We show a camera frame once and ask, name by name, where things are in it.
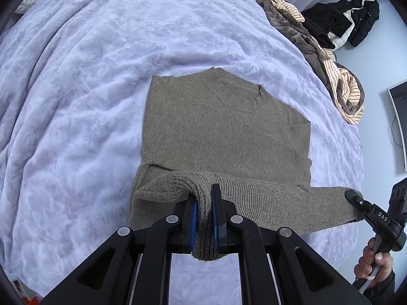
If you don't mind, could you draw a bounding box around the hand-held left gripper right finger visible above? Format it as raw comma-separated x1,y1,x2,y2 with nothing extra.
211,183,371,305

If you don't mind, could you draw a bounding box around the dark monitor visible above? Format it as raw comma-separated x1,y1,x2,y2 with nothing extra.
387,79,407,154

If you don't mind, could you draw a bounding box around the white puffer garment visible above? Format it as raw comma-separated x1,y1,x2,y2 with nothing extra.
330,9,355,50

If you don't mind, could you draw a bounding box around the olive knit sweater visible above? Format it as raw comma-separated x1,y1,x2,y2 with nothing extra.
129,67,365,263

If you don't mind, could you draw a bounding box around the person's right forearm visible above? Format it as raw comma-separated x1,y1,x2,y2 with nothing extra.
359,270,397,305

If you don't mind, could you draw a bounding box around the lavender plush blanket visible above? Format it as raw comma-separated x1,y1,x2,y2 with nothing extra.
0,0,366,305

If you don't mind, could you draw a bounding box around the black monitor cable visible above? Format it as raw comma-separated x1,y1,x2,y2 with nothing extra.
391,114,405,149

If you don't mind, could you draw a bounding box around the black jacket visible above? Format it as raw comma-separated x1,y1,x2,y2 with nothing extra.
300,0,381,50

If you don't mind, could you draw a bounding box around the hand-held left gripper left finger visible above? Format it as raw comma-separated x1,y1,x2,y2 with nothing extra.
41,192,199,305

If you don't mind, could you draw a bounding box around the person's right hand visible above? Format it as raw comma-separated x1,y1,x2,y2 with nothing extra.
356,239,395,281

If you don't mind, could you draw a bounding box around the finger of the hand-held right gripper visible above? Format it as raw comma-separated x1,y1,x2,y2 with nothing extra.
344,190,398,239
389,180,407,220

